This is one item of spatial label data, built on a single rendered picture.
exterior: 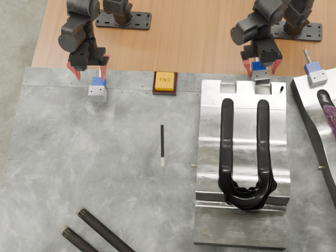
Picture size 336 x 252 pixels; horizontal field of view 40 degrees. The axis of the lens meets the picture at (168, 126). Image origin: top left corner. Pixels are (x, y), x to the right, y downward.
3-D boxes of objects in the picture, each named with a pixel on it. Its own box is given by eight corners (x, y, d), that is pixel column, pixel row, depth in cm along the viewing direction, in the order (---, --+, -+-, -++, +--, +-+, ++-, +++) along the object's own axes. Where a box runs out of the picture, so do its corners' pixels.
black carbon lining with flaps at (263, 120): (220, 100, 144) (221, 86, 135) (272, 102, 142) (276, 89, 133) (215, 210, 131) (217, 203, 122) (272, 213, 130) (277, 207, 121)
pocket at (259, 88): (253, 86, 146) (254, 81, 143) (270, 87, 146) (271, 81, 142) (253, 99, 145) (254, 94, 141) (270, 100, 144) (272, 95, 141)
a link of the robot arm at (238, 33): (244, 53, 135) (256, 26, 124) (226, 33, 138) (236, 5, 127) (272, 38, 139) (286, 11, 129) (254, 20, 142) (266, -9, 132)
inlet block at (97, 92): (95, 67, 159) (92, 60, 154) (110, 67, 158) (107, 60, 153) (91, 102, 154) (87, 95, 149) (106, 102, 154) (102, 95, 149)
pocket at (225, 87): (219, 85, 147) (220, 79, 144) (236, 85, 147) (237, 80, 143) (219, 98, 146) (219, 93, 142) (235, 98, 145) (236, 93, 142)
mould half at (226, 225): (202, 91, 153) (202, 72, 140) (281, 94, 150) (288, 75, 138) (193, 244, 135) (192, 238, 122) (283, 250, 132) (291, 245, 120)
